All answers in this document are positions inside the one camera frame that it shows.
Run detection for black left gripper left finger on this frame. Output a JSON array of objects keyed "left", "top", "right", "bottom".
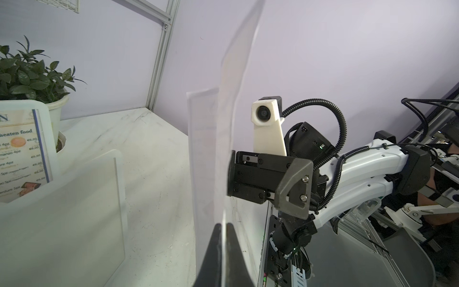
[{"left": 193, "top": 224, "right": 222, "bottom": 287}]

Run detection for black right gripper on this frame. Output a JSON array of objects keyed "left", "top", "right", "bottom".
[{"left": 227, "top": 150, "right": 314, "bottom": 220}]

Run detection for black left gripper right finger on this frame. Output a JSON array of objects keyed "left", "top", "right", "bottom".
[{"left": 225, "top": 223, "right": 255, "bottom": 287}]

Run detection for dim sum menu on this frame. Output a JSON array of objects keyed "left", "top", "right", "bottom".
[
  {"left": 1, "top": 109, "right": 52, "bottom": 203},
  {"left": 187, "top": 1, "right": 265, "bottom": 287}
]

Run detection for white acrylic menu holder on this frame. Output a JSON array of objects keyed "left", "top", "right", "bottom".
[
  {"left": 1, "top": 100, "right": 60, "bottom": 205},
  {"left": 1, "top": 149, "right": 128, "bottom": 287}
]

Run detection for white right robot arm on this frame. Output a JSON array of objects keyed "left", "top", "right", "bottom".
[{"left": 228, "top": 96, "right": 459, "bottom": 287}]

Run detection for potted green plant white pot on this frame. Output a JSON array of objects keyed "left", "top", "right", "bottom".
[{"left": 1, "top": 38, "right": 83, "bottom": 147}]

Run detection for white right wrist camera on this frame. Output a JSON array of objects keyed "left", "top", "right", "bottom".
[{"left": 251, "top": 96, "right": 286, "bottom": 156}]

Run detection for aluminium frame profiles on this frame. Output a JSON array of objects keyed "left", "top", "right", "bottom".
[{"left": 115, "top": 0, "right": 180, "bottom": 111}]

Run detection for white wire wall basket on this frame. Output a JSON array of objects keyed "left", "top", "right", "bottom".
[{"left": 37, "top": 0, "right": 80, "bottom": 14}]

